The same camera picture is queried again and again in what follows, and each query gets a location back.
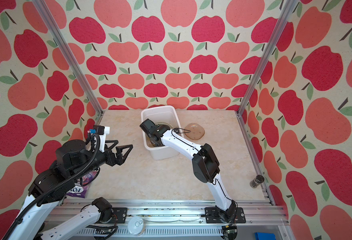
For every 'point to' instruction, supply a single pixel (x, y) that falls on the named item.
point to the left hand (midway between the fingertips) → (127, 145)
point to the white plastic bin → (166, 115)
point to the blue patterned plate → (155, 132)
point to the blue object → (264, 236)
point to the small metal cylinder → (255, 183)
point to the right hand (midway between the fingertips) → (158, 130)
